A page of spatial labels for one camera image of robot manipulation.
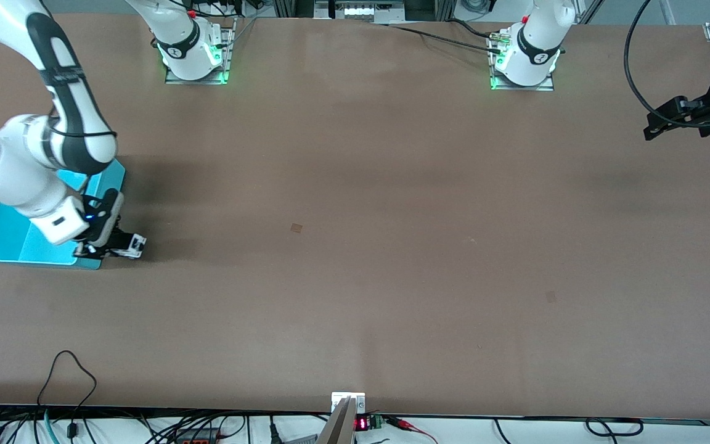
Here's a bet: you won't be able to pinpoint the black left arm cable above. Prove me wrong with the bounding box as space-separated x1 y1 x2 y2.
624 0 710 128

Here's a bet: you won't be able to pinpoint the long black table cable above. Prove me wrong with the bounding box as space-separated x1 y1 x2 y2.
386 23 504 55

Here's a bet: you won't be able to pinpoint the aluminium frame rack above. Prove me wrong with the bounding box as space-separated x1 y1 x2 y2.
272 0 454 22

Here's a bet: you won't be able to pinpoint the teal plastic bin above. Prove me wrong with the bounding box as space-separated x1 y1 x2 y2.
0 159 126 270

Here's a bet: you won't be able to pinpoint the thin black looped cable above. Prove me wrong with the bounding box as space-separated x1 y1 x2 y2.
36 350 98 440

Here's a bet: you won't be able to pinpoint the white jeep toy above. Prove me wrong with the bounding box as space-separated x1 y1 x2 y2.
115 233 147 260

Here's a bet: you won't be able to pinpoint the black coiled cable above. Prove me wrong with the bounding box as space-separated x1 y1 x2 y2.
584 417 644 437

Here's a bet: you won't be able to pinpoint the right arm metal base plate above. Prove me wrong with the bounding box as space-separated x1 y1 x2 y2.
165 17 236 84

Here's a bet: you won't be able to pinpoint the short black table cable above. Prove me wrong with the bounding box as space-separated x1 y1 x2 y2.
447 18 500 39

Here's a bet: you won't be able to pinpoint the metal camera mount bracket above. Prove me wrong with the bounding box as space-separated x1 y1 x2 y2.
330 392 366 444

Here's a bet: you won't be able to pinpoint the red clip leads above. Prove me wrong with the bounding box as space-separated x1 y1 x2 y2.
386 417 439 444

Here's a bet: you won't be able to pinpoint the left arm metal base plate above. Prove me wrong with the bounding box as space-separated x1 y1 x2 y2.
489 34 555 92

